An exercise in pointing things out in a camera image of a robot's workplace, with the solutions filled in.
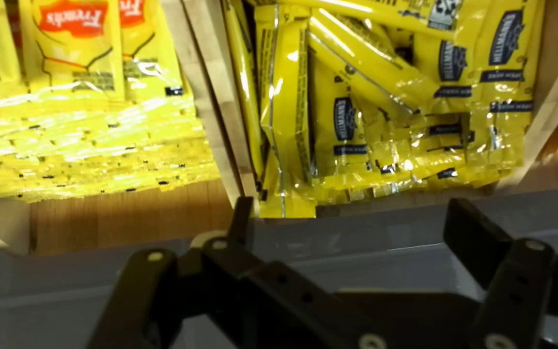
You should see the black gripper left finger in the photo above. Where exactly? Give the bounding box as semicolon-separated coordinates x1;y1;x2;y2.
85;194;333;349

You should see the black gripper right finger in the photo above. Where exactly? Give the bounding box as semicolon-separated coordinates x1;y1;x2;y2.
443;198;558;349

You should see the small yellow sachet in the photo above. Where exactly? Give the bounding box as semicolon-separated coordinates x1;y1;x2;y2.
253;4;315;220

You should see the wooden condiment rack organizer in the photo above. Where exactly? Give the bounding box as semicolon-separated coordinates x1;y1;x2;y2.
0;0;558;255

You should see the yellow sachets middle bin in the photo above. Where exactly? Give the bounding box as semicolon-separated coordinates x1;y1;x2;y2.
218;0;546;204

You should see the yellow mustard sachets right bin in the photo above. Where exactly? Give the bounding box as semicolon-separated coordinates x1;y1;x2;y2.
0;0;218;202

